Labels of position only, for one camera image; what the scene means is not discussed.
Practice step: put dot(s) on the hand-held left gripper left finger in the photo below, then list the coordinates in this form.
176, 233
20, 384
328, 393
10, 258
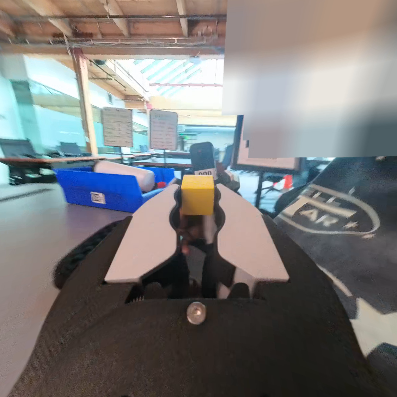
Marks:
142, 242

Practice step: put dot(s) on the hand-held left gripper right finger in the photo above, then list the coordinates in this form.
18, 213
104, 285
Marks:
251, 245

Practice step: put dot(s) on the yellow cube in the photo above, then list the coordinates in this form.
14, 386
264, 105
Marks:
197, 195

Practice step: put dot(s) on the blue plastic bin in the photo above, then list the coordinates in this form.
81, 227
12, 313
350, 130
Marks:
83, 187

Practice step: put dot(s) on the person's right hand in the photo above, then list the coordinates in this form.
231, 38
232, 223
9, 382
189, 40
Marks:
190, 231

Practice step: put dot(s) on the handwritten whiteboard sign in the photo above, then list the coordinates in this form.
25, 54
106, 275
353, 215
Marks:
163, 130
118, 127

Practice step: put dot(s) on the black framed board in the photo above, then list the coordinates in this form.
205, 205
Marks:
269, 162

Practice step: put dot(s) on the white foam cylinder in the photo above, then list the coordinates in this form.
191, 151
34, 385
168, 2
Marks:
124, 173

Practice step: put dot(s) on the orange white traffic cone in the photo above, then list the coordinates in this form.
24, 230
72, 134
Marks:
287, 182

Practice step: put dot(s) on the person's black printed shirt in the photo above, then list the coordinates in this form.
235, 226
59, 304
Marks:
341, 263

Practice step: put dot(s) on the black office chair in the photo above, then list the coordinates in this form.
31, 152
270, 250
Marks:
73, 148
18, 149

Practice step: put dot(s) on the long wooden table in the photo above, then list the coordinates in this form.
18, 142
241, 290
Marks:
46, 159

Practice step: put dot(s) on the wooden support post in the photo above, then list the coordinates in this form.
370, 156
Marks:
84, 102

